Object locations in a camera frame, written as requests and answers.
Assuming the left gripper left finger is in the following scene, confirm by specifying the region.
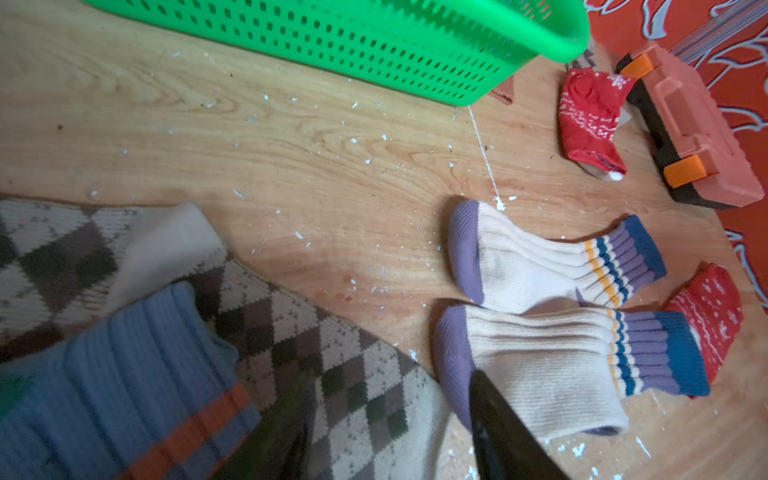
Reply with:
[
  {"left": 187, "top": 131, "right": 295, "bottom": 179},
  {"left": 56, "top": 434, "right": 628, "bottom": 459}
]
[{"left": 213, "top": 373, "right": 317, "bottom": 479}]

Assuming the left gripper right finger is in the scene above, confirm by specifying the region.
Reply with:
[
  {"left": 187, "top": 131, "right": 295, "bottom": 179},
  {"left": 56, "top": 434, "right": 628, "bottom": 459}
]
[{"left": 469, "top": 370, "right": 568, "bottom": 480}]

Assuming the cream purple striped sock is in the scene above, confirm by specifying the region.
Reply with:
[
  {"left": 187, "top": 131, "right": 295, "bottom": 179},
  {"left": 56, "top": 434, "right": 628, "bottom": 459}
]
[
  {"left": 433, "top": 305, "right": 710, "bottom": 440},
  {"left": 447, "top": 200, "right": 667, "bottom": 314}
]

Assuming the red penguin christmas sock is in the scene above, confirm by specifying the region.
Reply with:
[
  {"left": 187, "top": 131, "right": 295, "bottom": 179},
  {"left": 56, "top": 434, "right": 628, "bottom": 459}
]
[{"left": 663, "top": 263, "right": 744, "bottom": 385}]

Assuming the green plastic basket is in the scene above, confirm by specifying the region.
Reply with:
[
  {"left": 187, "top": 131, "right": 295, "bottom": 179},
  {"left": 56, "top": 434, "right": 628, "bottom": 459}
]
[{"left": 92, "top": 0, "right": 591, "bottom": 107}]

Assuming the orange tool case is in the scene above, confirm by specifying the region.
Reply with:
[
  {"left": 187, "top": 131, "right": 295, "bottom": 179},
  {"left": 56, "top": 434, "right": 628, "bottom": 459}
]
[{"left": 616, "top": 42, "right": 765, "bottom": 210}]

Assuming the red snowflake christmas sock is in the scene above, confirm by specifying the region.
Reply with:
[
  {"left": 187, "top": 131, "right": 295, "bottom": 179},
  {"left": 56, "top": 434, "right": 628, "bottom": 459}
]
[{"left": 558, "top": 68, "right": 636, "bottom": 181}]

